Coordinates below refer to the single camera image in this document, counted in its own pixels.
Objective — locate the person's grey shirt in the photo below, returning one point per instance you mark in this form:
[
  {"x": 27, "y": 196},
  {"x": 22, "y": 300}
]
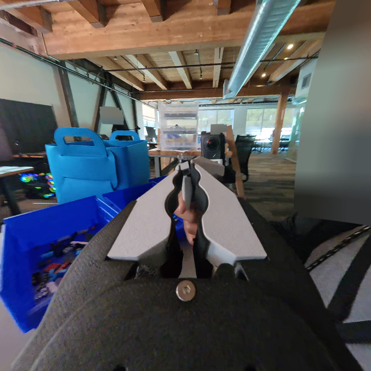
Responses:
[{"x": 327, "y": 281}]

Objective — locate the silver ventilation duct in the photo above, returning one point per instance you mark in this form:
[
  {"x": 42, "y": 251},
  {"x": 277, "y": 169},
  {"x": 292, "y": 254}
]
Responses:
[{"x": 260, "y": 37}]

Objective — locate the black mesh office chair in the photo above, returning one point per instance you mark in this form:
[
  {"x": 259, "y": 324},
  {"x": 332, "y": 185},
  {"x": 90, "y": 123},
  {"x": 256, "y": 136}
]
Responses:
[{"x": 245, "y": 150}]

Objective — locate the clear plastic drawer stack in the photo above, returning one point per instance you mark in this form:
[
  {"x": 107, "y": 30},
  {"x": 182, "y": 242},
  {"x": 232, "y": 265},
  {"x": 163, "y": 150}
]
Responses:
[{"x": 178, "y": 124}]

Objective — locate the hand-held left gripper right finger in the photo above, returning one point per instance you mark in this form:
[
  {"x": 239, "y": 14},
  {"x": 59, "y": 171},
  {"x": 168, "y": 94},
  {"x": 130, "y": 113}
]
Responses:
[{"x": 230, "y": 229}]

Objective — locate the computer with coloured lights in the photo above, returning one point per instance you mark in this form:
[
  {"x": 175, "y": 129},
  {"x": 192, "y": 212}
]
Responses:
[{"x": 37, "y": 185}]

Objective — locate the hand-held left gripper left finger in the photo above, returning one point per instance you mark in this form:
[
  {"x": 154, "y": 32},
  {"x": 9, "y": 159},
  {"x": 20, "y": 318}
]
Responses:
[{"x": 142, "y": 229}]

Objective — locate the blue plastic bin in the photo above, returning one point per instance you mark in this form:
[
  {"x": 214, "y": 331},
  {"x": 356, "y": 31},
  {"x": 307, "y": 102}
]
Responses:
[
  {"x": 23, "y": 232},
  {"x": 121, "y": 200}
]

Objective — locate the person's right hand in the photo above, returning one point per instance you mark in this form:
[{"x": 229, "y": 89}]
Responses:
[{"x": 190, "y": 226}]

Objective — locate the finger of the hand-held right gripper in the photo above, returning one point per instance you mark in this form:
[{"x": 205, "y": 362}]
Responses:
[
  {"x": 213, "y": 168},
  {"x": 187, "y": 188}
]

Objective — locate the side table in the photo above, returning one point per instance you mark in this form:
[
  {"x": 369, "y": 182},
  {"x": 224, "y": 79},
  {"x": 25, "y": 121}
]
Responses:
[{"x": 14, "y": 170}]

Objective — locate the pile of lego pieces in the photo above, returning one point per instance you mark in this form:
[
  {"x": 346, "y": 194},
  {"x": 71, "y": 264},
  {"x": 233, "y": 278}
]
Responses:
[{"x": 55, "y": 266}]

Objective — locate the person's black jacket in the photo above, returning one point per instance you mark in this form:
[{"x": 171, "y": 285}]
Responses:
[{"x": 298, "y": 234}]

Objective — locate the black wall board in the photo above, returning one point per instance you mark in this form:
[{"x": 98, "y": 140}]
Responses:
[{"x": 26, "y": 130}]

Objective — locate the black computer monitor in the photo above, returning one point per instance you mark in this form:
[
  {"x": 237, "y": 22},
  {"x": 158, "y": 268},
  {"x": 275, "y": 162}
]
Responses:
[{"x": 151, "y": 133}]

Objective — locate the wall air vent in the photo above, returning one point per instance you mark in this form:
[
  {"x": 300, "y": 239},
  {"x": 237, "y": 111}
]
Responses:
[{"x": 306, "y": 80}]

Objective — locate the light blue felt bag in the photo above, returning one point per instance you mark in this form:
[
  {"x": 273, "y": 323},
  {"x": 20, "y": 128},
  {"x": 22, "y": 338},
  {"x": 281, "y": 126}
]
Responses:
[{"x": 87, "y": 174}]

